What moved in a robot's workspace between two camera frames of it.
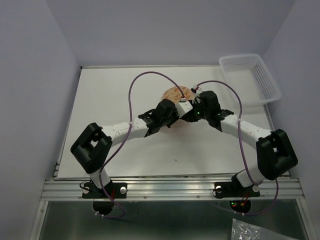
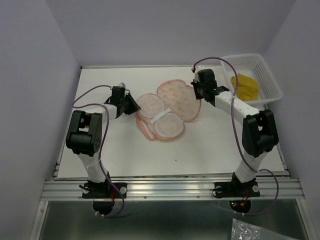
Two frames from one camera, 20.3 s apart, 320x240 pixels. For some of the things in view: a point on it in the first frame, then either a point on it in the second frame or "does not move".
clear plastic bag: (241, 230) does not move
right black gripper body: (197, 112) to (199, 89)
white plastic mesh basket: (250, 76) does not move
